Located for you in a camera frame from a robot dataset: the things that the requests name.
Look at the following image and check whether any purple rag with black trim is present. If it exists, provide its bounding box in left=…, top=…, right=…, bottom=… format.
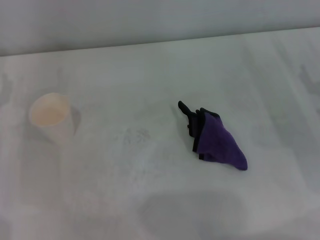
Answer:
left=177, top=100, right=249, bottom=172

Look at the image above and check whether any white paper cup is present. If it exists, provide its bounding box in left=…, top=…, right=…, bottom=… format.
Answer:
left=28, top=92, right=82, bottom=146

